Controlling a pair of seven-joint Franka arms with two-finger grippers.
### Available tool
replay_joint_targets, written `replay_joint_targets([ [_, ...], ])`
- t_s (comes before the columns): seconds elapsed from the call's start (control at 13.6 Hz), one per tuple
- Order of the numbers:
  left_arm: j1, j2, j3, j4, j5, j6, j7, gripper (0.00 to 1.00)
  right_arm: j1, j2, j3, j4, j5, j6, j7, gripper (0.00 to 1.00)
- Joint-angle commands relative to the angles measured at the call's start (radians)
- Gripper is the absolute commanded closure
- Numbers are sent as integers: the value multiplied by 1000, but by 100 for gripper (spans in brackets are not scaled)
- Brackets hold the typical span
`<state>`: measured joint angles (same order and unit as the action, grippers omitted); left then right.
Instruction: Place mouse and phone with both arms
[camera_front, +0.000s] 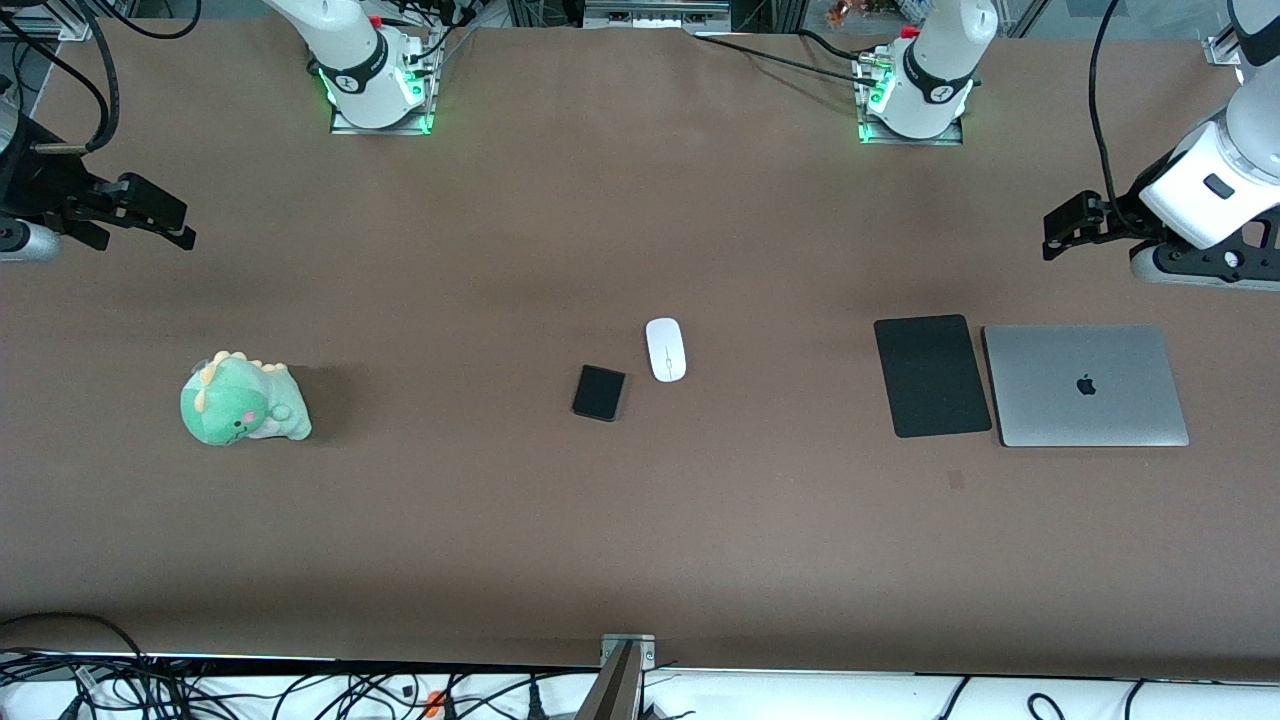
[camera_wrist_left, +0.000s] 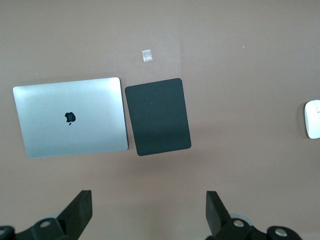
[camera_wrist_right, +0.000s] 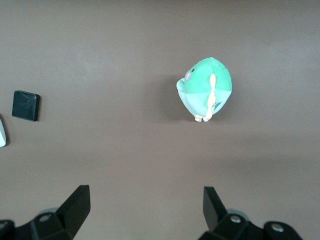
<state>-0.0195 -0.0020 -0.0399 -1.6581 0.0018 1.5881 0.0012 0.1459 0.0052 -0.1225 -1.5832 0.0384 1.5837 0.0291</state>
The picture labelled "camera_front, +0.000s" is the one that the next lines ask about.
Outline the white computer mouse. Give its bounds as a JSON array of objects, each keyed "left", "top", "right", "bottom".
[{"left": 645, "top": 317, "right": 688, "bottom": 384}]

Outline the black smartphone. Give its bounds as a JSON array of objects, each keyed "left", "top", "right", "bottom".
[{"left": 571, "top": 364, "right": 627, "bottom": 423}]

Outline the black mouse pad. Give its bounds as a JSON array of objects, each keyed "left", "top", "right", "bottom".
[{"left": 873, "top": 314, "right": 993, "bottom": 439}]

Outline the silver closed laptop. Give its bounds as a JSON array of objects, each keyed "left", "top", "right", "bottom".
[{"left": 982, "top": 323, "right": 1191, "bottom": 448}]

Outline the green dinosaur plush toy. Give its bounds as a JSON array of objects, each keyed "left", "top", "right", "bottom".
[{"left": 180, "top": 350, "right": 313, "bottom": 447}]

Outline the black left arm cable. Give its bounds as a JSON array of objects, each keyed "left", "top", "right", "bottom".
[{"left": 1088, "top": 0, "right": 1151, "bottom": 237}]

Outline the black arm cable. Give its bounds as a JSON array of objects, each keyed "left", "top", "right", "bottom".
[
  {"left": 1088, "top": 0, "right": 1151, "bottom": 237},
  {"left": 0, "top": 0, "right": 201, "bottom": 156}
]

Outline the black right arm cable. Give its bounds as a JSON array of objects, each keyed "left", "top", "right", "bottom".
[{"left": 0, "top": 0, "right": 201, "bottom": 156}]

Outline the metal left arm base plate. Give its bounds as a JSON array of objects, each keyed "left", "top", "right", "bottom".
[{"left": 856, "top": 55, "right": 966, "bottom": 147}]

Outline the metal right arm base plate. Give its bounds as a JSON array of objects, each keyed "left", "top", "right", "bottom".
[{"left": 329, "top": 60, "right": 441, "bottom": 137}]

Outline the short black table cable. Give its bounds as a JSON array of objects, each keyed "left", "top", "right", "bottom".
[{"left": 797, "top": 28, "right": 876, "bottom": 67}]

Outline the long black table cable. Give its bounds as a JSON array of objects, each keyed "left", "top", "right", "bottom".
[{"left": 690, "top": 35, "right": 881, "bottom": 91}]

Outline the black looped floor cable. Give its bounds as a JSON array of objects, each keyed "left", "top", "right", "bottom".
[{"left": 0, "top": 612, "right": 151, "bottom": 691}]

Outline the aluminium frame bar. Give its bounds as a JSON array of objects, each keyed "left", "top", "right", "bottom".
[{"left": 583, "top": 0, "right": 732, "bottom": 29}]

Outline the metal table edge bracket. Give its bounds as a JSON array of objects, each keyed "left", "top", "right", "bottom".
[{"left": 578, "top": 633, "right": 658, "bottom": 720}]

